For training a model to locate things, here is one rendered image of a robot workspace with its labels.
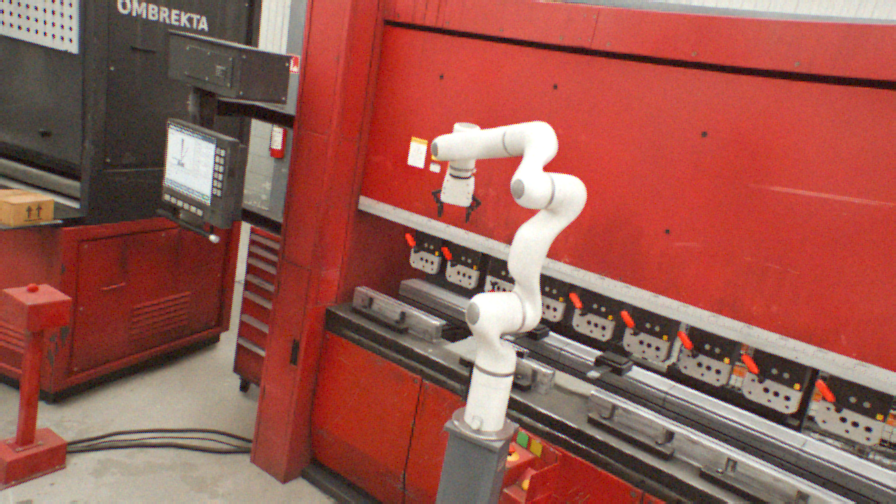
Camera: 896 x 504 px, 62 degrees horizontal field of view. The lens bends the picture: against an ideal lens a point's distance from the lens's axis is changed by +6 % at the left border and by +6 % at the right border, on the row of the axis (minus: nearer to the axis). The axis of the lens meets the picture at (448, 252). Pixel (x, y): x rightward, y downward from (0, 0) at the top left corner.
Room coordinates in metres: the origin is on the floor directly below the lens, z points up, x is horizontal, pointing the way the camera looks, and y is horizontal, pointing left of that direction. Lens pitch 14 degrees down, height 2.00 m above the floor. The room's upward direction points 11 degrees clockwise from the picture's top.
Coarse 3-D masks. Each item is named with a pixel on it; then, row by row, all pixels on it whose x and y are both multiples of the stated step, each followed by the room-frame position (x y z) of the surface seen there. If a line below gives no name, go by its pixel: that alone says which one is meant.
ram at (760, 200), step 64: (384, 64) 3.15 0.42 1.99; (448, 64) 2.96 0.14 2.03; (512, 64) 2.79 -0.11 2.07; (576, 64) 2.64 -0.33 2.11; (640, 64) 2.51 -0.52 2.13; (384, 128) 3.12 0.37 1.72; (448, 128) 2.93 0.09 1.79; (576, 128) 2.61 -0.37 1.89; (640, 128) 2.48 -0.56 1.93; (704, 128) 2.36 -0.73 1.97; (768, 128) 2.26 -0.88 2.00; (832, 128) 2.17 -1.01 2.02; (384, 192) 3.09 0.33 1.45; (640, 192) 2.45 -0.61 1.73; (704, 192) 2.33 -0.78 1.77; (768, 192) 2.23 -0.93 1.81; (832, 192) 2.14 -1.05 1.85; (576, 256) 2.54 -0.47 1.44; (640, 256) 2.41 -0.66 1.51; (704, 256) 2.30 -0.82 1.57; (768, 256) 2.20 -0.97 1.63; (832, 256) 2.11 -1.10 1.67; (704, 320) 2.27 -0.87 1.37; (768, 320) 2.17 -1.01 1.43; (832, 320) 2.09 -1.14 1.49
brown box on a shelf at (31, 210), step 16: (0, 192) 3.21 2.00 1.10; (16, 192) 3.25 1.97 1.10; (32, 192) 3.29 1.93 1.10; (0, 208) 3.09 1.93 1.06; (16, 208) 3.10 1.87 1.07; (32, 208) 3.16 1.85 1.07; (48, 208) 3.24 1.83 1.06; (0, 224) 3.09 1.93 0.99; (16, 224) 3.10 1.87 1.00; (32, 224) 3.16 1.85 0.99; (48, 224) 3.21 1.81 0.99
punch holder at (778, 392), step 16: (768, 352) 2.16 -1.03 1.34; (768, 368) 2.15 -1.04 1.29; (784, 368) 2.13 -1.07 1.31; (800, 368) 2.10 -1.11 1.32; (752, 384) 2.16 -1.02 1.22; (768, 384) 2.14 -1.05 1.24; (784, 384) 2.12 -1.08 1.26; (800, 384) 2.10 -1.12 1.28; (768, 400) 2.14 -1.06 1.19; (784, 400) 2.11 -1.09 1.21; (800, 400) 2.16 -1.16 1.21
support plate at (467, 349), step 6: (456, 342) 2.61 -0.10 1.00; (462, 342) 2.62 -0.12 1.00; (468, 342) 2.63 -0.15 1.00; (474, 342) 2.65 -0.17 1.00; (444, 348) 2.54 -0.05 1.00; (450, 348) 2.54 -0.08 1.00; (456, 348) 2.55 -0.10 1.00; (462, 348) 2.56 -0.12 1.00; (468, 348) 2.57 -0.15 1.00; (474, 348) 2.58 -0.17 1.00; (456, 354) 2.50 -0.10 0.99; (462, 354) 2.50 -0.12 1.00; (468, 354) 2.51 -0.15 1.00; (474, 354) 2.52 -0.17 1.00; (468, 360) 2.47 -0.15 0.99; (474, 360) 2.46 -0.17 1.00
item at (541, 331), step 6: (540, 324) 2.92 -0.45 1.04; (534, 330) 2.86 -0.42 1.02; (540, 330) 2.88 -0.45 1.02; (546, 330) 2.90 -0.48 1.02; (510, 336) 2.78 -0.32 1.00; (516, 336) 2.79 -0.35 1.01; (522, 336) 2.82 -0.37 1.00; (528, 336) 2.86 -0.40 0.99; (534, 336) 2.84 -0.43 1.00; (540, 336) 2.86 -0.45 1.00; (546, 336) 2.90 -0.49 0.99
